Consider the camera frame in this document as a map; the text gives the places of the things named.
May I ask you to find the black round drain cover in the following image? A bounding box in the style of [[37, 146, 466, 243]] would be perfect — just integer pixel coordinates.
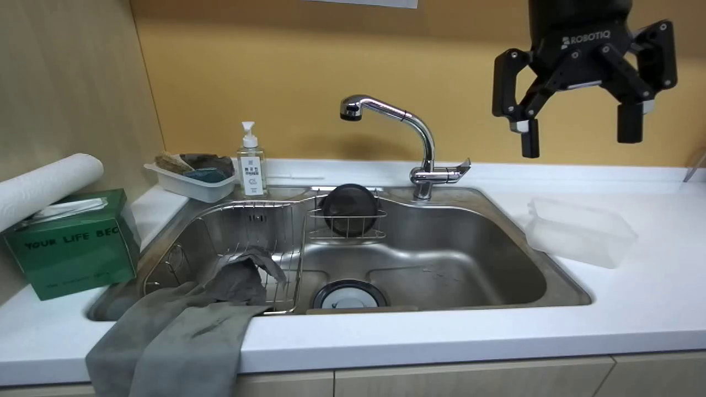
[[321, 183, 382, 239]]

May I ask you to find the light gray hanging cloth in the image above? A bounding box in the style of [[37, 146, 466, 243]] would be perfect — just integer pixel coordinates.
[[84, 283, 272, 397]]

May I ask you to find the tan brush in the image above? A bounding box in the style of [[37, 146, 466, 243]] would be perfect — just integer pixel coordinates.
[[153, 152, 199, 177]]

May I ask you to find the sink drain strainer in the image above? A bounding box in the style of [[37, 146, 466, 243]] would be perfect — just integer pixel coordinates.
[[310, 279, 390, 312]]

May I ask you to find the white plastic tray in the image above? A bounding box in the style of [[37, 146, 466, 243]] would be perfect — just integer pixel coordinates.
[[141, 152, 241, 206]]

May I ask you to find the beige cabinet door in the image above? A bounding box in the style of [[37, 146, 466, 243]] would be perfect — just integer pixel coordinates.
[[593, 352, 706, 397], [232, 372, 337, 397], [333, 356, 616, 397]]

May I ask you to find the green tissue box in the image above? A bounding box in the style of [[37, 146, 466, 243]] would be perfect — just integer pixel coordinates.
[[3, 189, 141, 302]]

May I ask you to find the clear plastic bowl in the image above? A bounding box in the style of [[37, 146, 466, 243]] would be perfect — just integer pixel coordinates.
[[525, 196, 641, 271]]

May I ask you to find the stainless steel sink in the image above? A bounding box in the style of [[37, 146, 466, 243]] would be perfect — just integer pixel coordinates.
[[87, 183, 596, 324]]

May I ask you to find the dark scrub sponge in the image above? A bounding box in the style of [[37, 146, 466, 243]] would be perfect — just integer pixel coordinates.
[[178, 152, 238, 186]]

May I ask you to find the white soap pump bottle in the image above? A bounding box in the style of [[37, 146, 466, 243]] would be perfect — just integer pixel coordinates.
[[236, 119, 268, 198]]

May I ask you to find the chrome faucet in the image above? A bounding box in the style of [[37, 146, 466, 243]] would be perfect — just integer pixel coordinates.
[[337, 94, 472, 204]]

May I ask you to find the white paper towel roll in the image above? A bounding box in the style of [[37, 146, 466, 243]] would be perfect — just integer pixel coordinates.
[[0, 152, 107, 235]]

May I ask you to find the dark gray crumpled cloth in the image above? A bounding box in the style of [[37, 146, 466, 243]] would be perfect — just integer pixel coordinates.
[[197, 247, 292, 308]]

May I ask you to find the white paper on wall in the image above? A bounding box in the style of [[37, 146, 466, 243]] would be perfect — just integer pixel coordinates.
[[319, 0, 420, 11]]

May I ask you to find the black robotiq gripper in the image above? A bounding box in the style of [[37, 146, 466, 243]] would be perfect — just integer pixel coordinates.
[[489, 0, 679, 162]]

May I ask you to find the wire sink basket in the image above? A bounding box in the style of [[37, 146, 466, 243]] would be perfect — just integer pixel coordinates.
[[289, 186, 388, 316]]

